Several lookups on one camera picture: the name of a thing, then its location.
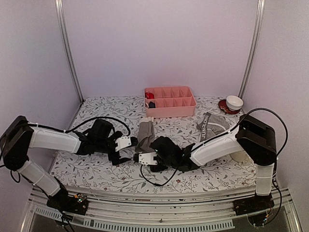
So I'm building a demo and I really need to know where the grey underwear cream waistband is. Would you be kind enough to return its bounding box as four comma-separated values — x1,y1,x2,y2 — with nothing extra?
135,117,155,153

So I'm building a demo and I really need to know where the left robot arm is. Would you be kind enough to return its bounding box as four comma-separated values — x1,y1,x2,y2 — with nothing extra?
0,116,138,210

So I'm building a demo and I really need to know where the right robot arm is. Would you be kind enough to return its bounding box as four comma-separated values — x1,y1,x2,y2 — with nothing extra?
150,114,277,211

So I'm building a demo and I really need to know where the grey boxer briefs lettered band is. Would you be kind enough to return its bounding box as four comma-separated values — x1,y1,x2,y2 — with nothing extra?
197,112,230,142

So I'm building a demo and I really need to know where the cream ceramic mug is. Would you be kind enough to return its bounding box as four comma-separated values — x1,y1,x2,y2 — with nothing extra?
230,151,251,166

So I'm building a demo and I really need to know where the pink divided organizer box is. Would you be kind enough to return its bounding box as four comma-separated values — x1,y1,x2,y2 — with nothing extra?
144,86,197,118

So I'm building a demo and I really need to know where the dark rolled cloth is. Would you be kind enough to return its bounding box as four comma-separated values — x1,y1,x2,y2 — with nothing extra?
148,101,156,109

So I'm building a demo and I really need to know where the red rolled cloth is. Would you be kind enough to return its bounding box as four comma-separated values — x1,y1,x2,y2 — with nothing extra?
145,91,155,99

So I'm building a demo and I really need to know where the red patterned saucer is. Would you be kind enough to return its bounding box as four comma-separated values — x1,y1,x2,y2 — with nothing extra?
218,99,240,115

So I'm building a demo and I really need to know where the white small bowl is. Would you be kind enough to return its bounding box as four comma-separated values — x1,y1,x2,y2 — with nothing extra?
226,95,243,111

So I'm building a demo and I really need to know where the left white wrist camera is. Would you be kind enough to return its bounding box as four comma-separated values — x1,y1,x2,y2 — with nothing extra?
115,136,138,152

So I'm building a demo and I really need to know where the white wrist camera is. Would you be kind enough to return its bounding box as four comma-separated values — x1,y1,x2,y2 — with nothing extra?
133,152,158,165
115,136,138,152

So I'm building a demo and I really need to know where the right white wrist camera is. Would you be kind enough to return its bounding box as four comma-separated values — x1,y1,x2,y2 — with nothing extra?
133,152,158,165

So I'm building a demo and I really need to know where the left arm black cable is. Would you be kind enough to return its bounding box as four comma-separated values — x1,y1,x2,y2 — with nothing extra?
0,116,131,184

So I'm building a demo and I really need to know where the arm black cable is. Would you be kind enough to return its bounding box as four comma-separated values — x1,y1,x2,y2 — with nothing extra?
140,108,288,187
0,116,131,184

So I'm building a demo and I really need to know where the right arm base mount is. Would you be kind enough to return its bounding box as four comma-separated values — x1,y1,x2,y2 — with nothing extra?
233,193,275,216

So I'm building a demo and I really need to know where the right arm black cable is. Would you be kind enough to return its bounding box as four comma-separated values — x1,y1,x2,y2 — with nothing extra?
140,108,288,187

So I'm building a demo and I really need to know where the left aluminium frame post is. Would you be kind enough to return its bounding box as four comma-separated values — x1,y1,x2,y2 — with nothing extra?
55,0,84,103

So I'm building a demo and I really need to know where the aluminium frame post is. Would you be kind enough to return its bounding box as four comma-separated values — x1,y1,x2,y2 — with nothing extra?
238,0,266,99
55,0,84,103

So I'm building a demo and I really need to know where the right aluminium frame post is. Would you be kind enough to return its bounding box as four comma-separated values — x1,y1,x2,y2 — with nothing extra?
238,0,266,99

